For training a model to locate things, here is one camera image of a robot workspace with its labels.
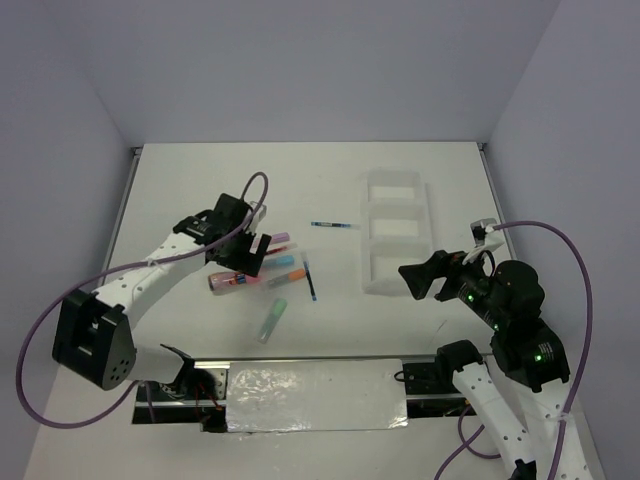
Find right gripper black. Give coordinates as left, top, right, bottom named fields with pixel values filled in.
left=397, top=241, right=507, bottom=326

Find pink capped glue bottle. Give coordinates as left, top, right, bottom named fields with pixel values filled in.
left=207, top=272, right=261, bottom=295

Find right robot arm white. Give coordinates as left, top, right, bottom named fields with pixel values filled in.
left=398, top=250, right=593, bottom=479

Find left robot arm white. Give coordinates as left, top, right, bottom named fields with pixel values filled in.
left=52, top=194, right=271, bottom=399

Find blue capped lead case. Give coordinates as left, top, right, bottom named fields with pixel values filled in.
left=262, top=255, right=295, bottom=269

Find purple capped lead case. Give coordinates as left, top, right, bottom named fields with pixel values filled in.
left=270, top=232, right=290, bottom=244

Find clear plastic compartment tray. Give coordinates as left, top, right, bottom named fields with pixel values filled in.
left=359, top=169, right=435, bottom=297

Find red ink pen refill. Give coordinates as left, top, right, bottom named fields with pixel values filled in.
left=266, top=243, right=297, bottom=255

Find orange capped lead case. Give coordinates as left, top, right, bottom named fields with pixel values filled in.
left=263, top=268, right=306, bottom=290

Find dark blue pen refill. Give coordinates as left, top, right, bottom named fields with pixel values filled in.
left=301, top=252, right=317, bottom=302

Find green capped lead case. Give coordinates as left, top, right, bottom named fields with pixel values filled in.
left=257, top=298, right=288, bottom=344

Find teal pen refill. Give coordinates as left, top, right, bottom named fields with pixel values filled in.
left=310, top=221, right=360, bottom=230

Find silver foil covered plate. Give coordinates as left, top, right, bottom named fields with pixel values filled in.
left=226, top=359, right=409, bottom=433

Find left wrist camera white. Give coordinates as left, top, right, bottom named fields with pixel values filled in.
left=246, top=201, right=267, bottom=233

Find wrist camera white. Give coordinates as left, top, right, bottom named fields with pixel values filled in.
left=246, top=201, right=267, bottom=233
left=463, top=218, right=505, bottom=265

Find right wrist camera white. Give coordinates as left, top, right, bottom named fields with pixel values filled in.
left=463, top=218, right=505, bottom=265

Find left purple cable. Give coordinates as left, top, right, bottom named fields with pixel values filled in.
left=17, top=172, right=272, bottom=429

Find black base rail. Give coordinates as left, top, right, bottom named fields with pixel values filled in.
left=132, top=355, right=469, bottom=434

